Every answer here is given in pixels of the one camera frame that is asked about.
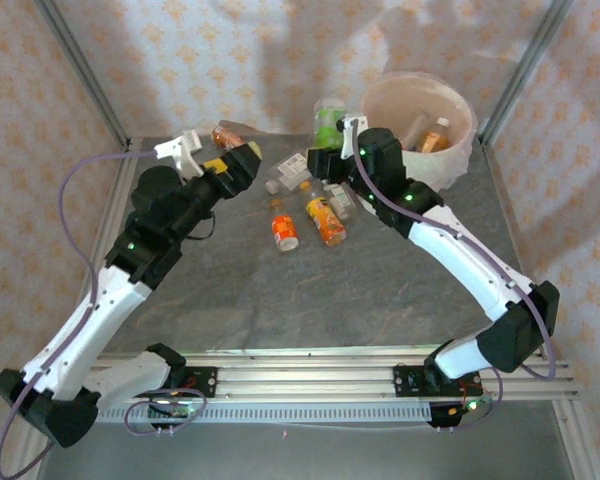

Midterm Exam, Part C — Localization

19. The clear bottle green label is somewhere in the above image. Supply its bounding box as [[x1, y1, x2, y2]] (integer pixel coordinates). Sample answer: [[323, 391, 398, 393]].
[[312, 98, 349, 151]]

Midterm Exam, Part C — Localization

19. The white round bin with liner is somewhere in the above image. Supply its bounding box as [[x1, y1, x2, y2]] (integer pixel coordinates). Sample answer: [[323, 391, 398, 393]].
[[358, 71, 479, 194]]

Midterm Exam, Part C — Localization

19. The brown coffee bottle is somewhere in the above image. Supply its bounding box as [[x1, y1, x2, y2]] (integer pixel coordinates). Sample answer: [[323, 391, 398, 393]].
[[210, 122, 246, 151]]

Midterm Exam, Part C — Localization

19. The flat clear bottle white label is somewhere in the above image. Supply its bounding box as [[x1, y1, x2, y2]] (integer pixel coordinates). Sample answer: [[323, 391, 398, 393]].
[[264, 152, 311, 195]]

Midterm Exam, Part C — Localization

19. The clear bottle grey cap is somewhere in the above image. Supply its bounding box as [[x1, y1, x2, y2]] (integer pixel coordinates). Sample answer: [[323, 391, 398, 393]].
[[324, 182, 359, 221]]

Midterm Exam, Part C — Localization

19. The yellow label bottle yellow cap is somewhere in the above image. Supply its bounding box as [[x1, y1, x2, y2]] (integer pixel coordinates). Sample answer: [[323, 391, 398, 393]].
[[299, 180, 349, 249]]

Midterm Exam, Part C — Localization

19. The orange label bottle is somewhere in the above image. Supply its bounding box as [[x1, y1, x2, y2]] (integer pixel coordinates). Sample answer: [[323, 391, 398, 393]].
[[271, 198, 300, 254]]

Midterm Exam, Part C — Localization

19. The thin black cable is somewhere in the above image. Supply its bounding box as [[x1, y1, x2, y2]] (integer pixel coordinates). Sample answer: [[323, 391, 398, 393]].
[[182, 208, 217, 242]]

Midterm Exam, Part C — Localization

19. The aluminium table edge rail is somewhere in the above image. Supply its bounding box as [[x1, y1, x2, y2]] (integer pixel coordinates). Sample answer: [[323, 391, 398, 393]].
[[87, 139, 144, 301], [482, 141, 536, 281]]

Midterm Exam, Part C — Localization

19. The aluminium frame post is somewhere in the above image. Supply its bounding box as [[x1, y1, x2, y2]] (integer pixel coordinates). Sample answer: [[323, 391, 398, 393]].
[[482, 0, 574, 144], [34, 0, 131, 151]]

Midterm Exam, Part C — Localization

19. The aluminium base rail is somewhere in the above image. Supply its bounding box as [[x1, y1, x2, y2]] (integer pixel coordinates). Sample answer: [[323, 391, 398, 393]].
[[89, 344, 579, 404]]

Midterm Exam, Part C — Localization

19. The white slotted cable duct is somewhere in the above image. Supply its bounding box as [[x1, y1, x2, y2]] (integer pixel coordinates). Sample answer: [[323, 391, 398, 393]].
[[97, 404, 431, 424]]

